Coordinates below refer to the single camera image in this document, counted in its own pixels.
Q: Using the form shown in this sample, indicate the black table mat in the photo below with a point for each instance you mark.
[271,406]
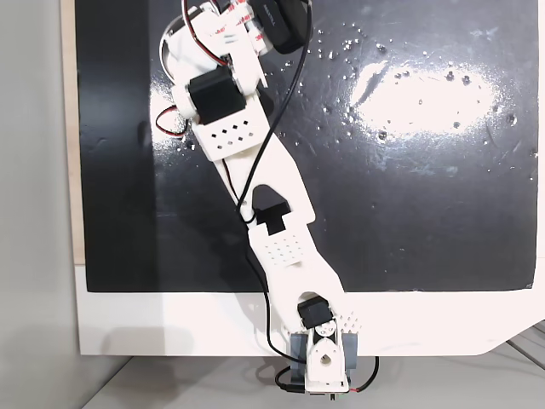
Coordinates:
[383,204]

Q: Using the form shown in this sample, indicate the grey table clamp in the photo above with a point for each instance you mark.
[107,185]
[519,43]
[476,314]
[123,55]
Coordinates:
[351,353]

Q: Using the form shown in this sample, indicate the black camera box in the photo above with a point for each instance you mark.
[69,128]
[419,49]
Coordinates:
[285,25]

